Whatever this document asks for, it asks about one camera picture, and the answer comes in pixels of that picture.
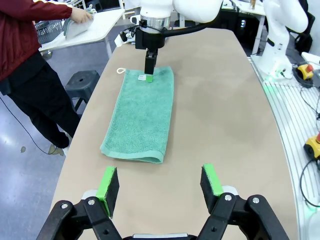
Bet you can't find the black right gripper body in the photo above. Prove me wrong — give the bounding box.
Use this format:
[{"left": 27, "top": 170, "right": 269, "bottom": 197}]
[{"left": 135, "top": 26, "right": 167, "bottom": 51}]

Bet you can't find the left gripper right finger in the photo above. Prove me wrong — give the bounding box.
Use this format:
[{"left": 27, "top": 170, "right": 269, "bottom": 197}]
[{"left": 196, "top": 163, "right": 291, "bottom": 240}]

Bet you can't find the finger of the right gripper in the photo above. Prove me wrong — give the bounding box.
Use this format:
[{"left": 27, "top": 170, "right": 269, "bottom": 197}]
[{"left": 144, "top": 48, "right": 159, "bottom": 84}]

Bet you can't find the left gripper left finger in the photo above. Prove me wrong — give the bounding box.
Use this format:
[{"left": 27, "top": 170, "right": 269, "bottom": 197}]
[{"left": 36, "top": 165, "right": 124, "bottom": 240}]

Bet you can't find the green terry towel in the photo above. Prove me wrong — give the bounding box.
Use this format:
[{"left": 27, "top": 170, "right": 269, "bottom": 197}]
[
  {"left": 99, "top": 65, "right": 175, "bottom": 165},
  {"left": 63, "top": 17, "right": 71, "bottom": 37}
]

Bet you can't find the light blue terry towel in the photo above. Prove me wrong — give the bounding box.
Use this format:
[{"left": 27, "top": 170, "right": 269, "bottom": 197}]
[{"left": 64, "top": 14, "right": 97, "bottom": 41}]

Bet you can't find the dark grey plastic basket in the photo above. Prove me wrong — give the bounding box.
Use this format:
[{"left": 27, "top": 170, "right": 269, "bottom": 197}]
[{"left": 33, "top": 21, "right": 64, "bottom": 44}]

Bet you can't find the red-sleeved right forearm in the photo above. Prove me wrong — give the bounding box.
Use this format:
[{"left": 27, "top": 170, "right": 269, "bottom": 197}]
[{"left": 32, "top": 0, "right": 74, "bottom": 20}]

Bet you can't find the person's right hand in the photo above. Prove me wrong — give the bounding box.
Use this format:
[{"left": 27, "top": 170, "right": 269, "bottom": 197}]
[{"left": 69, "top": 7, "right": 94, "bottom": 24}]

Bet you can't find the white side table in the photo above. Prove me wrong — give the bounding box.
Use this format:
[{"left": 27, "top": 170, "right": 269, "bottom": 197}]
[{"left": 38, "top": 8, "right": 126, "bottom": 60}]

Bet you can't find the dark grey plastic stool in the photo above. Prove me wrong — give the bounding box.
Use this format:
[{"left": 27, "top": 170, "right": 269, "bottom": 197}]
[{"left": 64, "top": 70, "right": 101, "bottom": 119}]

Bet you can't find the white background desk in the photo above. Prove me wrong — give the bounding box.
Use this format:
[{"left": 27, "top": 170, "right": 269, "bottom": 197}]
[{"left": 219, "top": 0, "right": 268, "bottom": 56}]

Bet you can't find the yellow emergency stop button box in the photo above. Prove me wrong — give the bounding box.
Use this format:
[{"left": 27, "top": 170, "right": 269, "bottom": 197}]
[
  {"left": 303, "top": 132, "right": 320, "bottom": 159},
  {"left": 296, "top": 63, "right": 315, "bottom": 81}
]

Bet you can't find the person in dark red jacket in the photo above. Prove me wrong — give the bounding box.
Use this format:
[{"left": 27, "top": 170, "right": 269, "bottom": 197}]
[{"left": 0, "top": 0, "right": 82, "bottom": 157}]

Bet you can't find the black equipment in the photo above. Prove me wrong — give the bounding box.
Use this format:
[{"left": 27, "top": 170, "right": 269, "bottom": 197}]
[{"left": 284, "top": 11, "right": 313, "bottom": 53}]

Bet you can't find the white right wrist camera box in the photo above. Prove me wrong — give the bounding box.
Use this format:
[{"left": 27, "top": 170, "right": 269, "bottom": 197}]
[{"left": 114, "top": 29, "right": 137, "bottom": 48}]

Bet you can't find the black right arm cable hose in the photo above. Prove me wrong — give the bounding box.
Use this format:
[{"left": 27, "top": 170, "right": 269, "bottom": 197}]
[{"left": 159, "top": 21, "right": 210, "bottom": 38}]

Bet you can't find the black cable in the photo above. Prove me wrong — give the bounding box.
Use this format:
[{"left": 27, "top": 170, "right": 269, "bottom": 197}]
[{"left": 299, "top": 159, "right": 320, "bottom": 208}]

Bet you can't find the aluminium profile base frame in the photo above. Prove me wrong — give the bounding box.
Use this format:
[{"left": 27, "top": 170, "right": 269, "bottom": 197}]
[{"left": 246, "top": 56, "right": 320, "bottom": 240}]

